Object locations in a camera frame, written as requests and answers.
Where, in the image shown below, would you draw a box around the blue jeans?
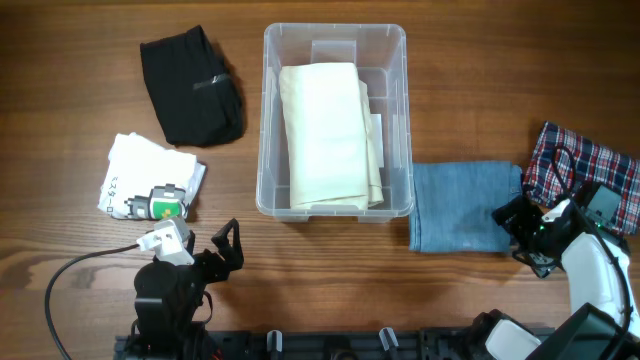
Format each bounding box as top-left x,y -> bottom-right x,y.
409,161 -> 522,253

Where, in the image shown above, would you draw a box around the cream cloth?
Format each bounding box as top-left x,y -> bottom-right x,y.
279,62 -> 384,210

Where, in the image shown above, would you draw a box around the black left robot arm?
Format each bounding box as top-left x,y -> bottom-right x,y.
114,216 -> 244,359

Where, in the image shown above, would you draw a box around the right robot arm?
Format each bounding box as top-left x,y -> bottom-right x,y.
459,184 -> 639,359

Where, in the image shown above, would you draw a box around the red blue plaid shirt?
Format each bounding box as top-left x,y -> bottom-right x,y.
523,122 -> 639,235

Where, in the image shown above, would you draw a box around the white printed folded t-shirt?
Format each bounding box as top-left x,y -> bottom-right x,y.
97,133 -> 206,220

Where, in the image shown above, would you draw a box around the clear plastic storage bin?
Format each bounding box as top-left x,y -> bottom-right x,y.
256,23 -> 415,223

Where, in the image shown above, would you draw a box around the black folded garment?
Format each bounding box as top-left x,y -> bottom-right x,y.
140,25 -> 245,147

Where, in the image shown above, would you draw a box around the white label in bin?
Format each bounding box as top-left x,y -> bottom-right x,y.
370,114 -> 384,168

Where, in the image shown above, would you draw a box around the black right camera cable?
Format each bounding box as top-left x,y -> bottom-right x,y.
549,146 -> 634,331

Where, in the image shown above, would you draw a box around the black camera cable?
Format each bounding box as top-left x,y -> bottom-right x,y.
43,243 -> 141,360
549,146 -> 634,331

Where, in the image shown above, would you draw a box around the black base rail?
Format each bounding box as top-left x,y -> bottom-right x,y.
114,327 -> 529,360

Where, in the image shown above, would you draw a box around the black left camera cable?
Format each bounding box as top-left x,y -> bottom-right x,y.
43,243 -> 141,360

